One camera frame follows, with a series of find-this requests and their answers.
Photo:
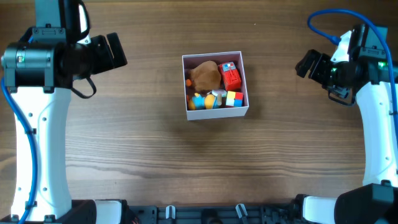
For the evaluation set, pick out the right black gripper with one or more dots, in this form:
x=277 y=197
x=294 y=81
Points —
x=322 y=70

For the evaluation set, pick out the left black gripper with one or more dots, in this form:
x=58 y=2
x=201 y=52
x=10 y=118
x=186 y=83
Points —
x=108 y=58

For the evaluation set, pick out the red toy fire truck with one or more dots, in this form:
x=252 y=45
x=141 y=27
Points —
x=230 y=75

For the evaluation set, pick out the multicolour puzzle cube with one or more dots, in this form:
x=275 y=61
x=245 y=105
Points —
x=234 y=99

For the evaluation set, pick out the brown plush toy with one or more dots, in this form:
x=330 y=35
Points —
x=203 y=78

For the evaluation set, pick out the orange blue duck toy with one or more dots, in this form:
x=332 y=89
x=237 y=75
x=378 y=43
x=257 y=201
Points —
x=199 y=102

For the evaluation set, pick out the white pig rattle drum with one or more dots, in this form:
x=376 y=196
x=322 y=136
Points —
x=219 y=95

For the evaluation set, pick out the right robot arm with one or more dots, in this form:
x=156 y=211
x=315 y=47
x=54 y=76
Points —
x=376 y=200

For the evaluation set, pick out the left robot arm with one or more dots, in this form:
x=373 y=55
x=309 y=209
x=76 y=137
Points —
x=39 y=72

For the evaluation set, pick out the pink open cardboard box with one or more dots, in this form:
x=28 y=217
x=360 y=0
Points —
x=192 y=61

